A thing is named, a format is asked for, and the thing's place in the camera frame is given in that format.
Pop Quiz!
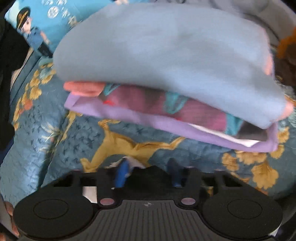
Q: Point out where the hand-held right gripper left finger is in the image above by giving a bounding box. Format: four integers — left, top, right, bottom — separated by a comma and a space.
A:
52, 159, 131, 208

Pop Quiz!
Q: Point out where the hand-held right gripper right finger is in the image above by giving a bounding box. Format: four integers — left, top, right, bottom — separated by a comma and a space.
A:
167, 159, 244, 206

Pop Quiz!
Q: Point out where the black cardigan with white trim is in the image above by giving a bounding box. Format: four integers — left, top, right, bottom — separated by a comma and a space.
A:
82, 156, 215, 204

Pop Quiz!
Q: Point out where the stack of folded clothes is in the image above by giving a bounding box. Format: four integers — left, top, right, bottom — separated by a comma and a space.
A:
53, 2, 295, 129

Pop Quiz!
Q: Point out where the person's left hand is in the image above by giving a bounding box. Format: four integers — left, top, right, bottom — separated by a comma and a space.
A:
4, 200, 20, 237

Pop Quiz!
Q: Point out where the blue floral bedspread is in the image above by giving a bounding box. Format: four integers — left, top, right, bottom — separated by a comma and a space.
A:
0, 49, 296, 207

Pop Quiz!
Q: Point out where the magenta teal patterned folded garment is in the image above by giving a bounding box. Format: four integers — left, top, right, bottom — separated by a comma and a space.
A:
99, 83, 245, 136

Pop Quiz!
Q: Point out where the black cloth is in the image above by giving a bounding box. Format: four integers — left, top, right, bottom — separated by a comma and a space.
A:
0, 21, 29, 150

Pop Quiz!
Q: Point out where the red panda plush toy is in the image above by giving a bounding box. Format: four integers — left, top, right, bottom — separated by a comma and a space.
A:
275, 29, 296, 87

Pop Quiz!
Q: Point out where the blue cartoon printed pillow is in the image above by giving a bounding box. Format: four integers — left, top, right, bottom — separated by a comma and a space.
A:
5, 0, 81, 58

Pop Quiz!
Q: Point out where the grey patterned pillow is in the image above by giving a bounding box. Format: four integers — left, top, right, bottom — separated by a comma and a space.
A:
148, 0, 296, 47

